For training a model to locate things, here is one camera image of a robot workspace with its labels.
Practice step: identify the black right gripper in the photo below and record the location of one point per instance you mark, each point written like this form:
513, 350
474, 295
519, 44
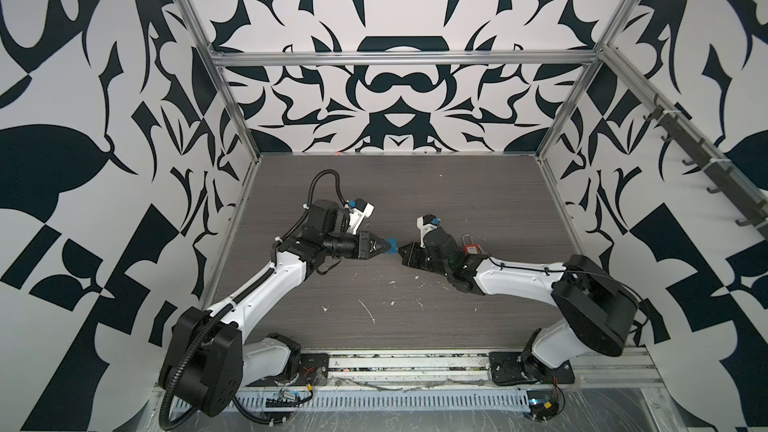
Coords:
411, 259

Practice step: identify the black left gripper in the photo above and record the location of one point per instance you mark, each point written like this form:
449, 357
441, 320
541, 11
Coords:
363, 243

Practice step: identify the red padlock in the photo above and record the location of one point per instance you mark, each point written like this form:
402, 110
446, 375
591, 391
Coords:
470, 246

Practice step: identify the blue padlock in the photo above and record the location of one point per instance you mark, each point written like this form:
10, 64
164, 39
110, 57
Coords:
391, 246

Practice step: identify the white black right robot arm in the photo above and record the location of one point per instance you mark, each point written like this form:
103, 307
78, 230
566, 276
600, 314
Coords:
597, 311

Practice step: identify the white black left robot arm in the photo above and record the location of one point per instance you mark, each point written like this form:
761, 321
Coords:
208, 359

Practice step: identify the left circuit board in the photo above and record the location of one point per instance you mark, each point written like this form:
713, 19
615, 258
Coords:
290, 400

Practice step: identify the circuit board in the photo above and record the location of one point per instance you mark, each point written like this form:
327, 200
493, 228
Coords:
545, 406
290, 400

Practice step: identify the right circuit board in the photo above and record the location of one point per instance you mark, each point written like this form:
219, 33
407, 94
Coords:
545, 406

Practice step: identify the black hook rack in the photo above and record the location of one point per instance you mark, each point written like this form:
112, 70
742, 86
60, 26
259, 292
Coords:
702, 155

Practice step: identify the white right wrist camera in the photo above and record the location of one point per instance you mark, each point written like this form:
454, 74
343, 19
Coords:
426, 224

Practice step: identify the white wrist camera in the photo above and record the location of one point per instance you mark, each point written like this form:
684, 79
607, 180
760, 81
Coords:
426, 224
359, 210

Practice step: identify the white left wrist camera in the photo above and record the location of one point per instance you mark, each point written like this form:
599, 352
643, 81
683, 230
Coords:
359, 210

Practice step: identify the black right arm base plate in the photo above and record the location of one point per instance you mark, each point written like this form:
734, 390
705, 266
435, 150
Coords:
522, 368

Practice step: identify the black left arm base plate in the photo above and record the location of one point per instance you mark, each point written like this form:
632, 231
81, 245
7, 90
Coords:
310, 368

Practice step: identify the white slotted cable duct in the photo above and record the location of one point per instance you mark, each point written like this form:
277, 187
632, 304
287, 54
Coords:
394, 401

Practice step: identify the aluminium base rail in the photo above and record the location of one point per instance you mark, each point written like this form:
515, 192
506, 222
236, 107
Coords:
395, 369

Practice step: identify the aluminium frame horizontal bar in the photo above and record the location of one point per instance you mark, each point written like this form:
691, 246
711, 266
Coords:
410, 58

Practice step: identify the aluminium frame corner post left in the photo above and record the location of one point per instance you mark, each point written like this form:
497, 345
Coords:
190, 102

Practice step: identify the aluminium frame corner post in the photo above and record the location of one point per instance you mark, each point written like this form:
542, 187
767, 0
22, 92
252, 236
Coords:
590, 69
190, 102

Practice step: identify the aluminium frame corner post right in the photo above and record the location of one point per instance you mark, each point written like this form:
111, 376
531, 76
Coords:
590, 69

